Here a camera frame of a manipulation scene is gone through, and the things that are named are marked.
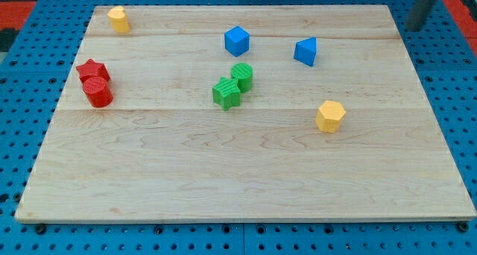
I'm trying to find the yellow hexagon block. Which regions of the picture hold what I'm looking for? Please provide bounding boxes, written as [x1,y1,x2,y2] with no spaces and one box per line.
[315,101,346,133]

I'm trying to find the blue triangle block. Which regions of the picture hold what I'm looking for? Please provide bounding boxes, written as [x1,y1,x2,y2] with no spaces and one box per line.
[294,37,318,66]

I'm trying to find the green star block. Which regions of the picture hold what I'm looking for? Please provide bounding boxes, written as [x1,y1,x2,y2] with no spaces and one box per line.
[212,77,241,111]

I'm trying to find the green cylinder block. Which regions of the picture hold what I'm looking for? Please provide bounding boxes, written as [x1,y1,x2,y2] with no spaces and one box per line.
[230,63,253,93]

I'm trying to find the wooden board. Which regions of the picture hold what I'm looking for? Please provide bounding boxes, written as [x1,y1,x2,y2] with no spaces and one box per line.
[15,5,476,224]

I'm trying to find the blue cube block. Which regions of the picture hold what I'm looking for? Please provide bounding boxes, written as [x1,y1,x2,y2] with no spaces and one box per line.
[224,26,250,57]

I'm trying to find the red cylinder block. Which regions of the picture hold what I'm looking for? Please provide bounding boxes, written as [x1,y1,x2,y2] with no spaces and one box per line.
[83,77,113,108]

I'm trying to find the red star block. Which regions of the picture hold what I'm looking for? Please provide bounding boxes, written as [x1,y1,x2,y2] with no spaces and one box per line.
[75,59,110,84]

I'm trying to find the yellow heart block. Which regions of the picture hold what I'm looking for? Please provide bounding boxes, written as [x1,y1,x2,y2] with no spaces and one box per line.
[107,6,130,34]

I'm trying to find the grey cylindrical robot stick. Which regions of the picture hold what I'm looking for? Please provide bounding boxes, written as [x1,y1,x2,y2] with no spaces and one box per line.
[405,0,437,32]

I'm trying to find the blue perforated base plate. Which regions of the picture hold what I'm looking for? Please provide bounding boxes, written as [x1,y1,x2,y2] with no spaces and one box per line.
[1,0,476,254]

